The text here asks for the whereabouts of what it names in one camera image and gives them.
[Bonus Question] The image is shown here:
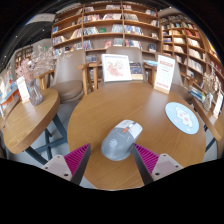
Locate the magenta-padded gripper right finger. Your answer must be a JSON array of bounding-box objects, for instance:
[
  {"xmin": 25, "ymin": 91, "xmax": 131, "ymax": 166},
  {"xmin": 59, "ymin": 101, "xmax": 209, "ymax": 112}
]
[{"xmin": 131, "ymin": 143, "xmax": 183, "ymax": 186}]

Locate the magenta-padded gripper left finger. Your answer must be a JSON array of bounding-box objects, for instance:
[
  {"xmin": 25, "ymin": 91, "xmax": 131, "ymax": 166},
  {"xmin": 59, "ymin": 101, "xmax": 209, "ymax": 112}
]
[{"xmin": 40, "ymin": 143, "xmax": 92, "ymax": 186}]

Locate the grey computer mouse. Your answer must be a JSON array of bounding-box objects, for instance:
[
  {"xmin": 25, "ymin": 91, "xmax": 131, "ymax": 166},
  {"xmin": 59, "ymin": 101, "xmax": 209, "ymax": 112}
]
[{"xmin": 100, "ymin": 119, "xmax": 144, "ymax": 162}]

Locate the round light blue mouse pad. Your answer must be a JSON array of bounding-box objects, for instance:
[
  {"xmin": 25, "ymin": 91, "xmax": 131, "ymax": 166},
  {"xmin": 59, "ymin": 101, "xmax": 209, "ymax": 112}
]
[{"xmin": 164, "ymin": 101, "xmax": 200, "ymax": 136}]

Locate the round wooden side table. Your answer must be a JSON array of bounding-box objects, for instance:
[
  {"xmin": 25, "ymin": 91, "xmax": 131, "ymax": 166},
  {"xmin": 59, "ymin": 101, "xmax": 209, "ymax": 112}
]
[
  {"xmin": 3, "ymin": 87, "xmax": 68, "ymax": 166},
  {"xmin": 191, "ymin": 96, "xmax": 224, "ymax": 158}
]

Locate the beige padded wooden armchair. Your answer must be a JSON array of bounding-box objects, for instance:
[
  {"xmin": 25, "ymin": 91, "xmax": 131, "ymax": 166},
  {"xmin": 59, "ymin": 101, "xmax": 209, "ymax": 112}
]
[
  {"xmin": 154, "ymin": 53, "xmax": 195, "ymax": 101},
  {"xmin": 36, "ymin": 49, "xmax": 93, "ymax": 104},
  {"xmin": 88, "ymin": 45, "xmax": 148, "ymax": 89}
]

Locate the glass vase with pink flowers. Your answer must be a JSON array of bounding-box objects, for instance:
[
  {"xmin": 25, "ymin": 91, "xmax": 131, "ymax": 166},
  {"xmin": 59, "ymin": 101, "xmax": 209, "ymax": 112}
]
[{"xmin": 14, "ymin": 46, "xmax": 56, "ymax": 107}]

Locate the stack of books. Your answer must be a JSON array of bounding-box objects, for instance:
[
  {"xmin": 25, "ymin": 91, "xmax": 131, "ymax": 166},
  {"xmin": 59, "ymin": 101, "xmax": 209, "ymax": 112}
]
[{"xmin": 188, "ymin": 85, "xmax": 208, "ymax": 104}]

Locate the glass vase with dried flowers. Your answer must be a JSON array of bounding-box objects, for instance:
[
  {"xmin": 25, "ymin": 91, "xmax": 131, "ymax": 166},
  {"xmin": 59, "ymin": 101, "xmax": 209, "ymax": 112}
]
[{"xmin": 201, "ymin": 63, "xmax": 221, "ymax": 112}]

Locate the white sign on wooden base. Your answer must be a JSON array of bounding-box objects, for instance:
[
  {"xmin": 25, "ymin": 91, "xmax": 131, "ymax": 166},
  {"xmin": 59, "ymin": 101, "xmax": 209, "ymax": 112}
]
[{"xmin": 153, "ymin": 54, "xmax": 176, "ymax": 95}]

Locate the small white table sign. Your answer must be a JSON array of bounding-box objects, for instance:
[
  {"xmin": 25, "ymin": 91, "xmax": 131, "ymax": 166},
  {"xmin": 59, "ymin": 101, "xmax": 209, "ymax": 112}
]
[
  {"xmin": 15, "ymin": 76, "xmax": 31, "ymax": 104},
  {"xmin": 213, "ymin": 89, "xmax": 224, "ymax": 118}
]

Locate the dark cover book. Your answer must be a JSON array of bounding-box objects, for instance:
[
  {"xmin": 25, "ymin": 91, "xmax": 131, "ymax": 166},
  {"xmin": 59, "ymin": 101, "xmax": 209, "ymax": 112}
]
[{"xmin": 129, "ymin": 62, "xmax": 144, "ymax": 82}]

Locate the orange book display stand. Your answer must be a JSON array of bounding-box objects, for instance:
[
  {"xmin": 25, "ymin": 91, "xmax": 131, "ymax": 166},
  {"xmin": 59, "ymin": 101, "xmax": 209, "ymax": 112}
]
[{"xmin": 0, "ymin": 68, "xmax": 21, "ymax": 111}]

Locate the white framed floral picture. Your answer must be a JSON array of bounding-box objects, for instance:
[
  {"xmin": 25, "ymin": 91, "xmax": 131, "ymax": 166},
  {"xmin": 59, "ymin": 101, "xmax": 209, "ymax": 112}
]
[{"xmin": 100, "ymin": 53, "xmax": 133, "ymax": 83}]

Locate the small distant wooden bookshelf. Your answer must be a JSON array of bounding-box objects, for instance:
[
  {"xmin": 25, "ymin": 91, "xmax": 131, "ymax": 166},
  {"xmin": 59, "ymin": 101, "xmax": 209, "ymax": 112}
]
[{"xmin": 13, "ymin": 44, "xmax": 34, "ymax": 69}]

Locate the tall wooden bookshelf with books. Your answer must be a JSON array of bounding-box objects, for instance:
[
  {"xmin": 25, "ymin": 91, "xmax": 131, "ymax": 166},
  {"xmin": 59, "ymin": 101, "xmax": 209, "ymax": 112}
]
[{"xmin": 159, "ymin": 13, "xmax": 224, "ymax": 98}]

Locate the wide wooden bookshelf with books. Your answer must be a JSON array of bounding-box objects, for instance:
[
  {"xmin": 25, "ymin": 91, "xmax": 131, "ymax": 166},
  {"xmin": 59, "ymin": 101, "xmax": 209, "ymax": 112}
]
[{"xmin": 50, "ymin": 1, "xmax": 162, "ymax": 64}]

